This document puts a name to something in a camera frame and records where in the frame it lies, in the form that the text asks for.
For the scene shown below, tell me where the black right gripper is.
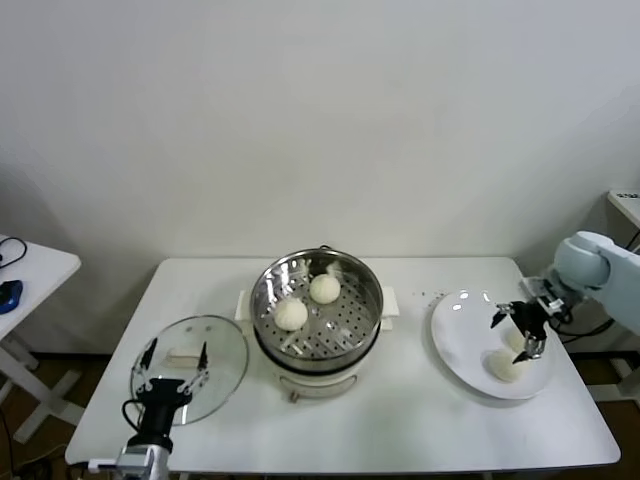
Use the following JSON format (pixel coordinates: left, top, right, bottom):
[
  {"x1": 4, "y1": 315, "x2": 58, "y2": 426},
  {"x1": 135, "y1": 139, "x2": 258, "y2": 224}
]
[{"x1": 489, "y1": 299, "x2": 551, "y2": 364}]

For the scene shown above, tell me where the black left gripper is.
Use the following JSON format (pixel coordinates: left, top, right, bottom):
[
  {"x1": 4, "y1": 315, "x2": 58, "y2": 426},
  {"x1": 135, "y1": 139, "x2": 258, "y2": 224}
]
[{"x1": 130, "y1": 338, "x2": 210, "y2": 441}]

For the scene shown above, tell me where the white steamed baozi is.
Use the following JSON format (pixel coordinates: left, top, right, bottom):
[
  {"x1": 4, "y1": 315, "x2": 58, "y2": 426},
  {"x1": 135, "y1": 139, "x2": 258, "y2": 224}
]
[
  {"x1": 483, "y1": 348, "x2": 532, "y2": 384},
  {"x1": 308, "y1": 273, "x2": 343, "y2": 305},
  {"x1": 504, "y1": 327, "x2": 546, "y2": 357},
  {"x1": 274, "y1": 298, "x2": 309, "y2": 332}
]

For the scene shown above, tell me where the round glass pot lid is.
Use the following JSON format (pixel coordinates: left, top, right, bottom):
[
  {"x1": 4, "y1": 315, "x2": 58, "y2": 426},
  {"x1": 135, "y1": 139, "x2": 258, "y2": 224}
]
[{"x1": 130, "y1": 314, "x2": 250, "y2": 426}]

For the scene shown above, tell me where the stainless steel steamer basket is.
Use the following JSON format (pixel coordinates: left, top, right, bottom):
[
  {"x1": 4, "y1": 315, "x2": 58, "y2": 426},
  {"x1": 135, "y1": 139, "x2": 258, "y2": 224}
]
[{"x1": 249, "y1": 244, "x2": 385, "y2": 365}]

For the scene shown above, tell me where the round white plate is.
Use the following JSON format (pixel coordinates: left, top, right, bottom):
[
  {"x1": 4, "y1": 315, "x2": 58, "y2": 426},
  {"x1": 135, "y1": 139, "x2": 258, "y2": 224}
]
[{"x1": 430, "y1": 289, "x2": 559, "y2": 401}]

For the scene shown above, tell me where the white electric cooker pot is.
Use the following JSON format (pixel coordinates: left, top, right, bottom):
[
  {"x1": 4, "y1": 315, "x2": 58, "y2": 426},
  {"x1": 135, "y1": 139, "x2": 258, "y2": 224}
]
[{"x1": 234, "y1": 287, "x2": 404, "y2": 404}]

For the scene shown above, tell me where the white side table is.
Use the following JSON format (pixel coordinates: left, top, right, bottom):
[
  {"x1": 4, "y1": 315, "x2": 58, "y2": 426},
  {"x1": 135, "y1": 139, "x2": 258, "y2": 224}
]
[{"x1": 0, "y1": 233, "x2": 84, "y2": 444}]

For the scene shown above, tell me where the blue handheld device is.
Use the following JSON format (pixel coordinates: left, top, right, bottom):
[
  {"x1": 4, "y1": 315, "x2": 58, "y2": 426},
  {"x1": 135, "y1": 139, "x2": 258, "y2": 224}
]
[{"x1": 0, "y1": 279, "x2": 25, "y2": 315}]

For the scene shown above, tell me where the black power adapter cable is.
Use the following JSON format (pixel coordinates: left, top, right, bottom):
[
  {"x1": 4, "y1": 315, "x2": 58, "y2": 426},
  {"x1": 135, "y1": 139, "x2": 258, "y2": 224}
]
[{"x1": 554, "y1": 312, "x2": 619, "y2": 345}]

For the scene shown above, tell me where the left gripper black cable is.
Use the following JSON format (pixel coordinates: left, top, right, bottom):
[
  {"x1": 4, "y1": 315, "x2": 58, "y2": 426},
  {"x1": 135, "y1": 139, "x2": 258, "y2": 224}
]
[{"x1": 121, "y1": 399, "x2": 147, "y2": 439}]

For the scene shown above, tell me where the thin black looped cable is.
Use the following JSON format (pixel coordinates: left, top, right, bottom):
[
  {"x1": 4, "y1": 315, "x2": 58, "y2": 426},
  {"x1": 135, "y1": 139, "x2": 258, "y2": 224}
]
[{"x1": 0, "y1": 236, "x2": 29, "y2": 271}]

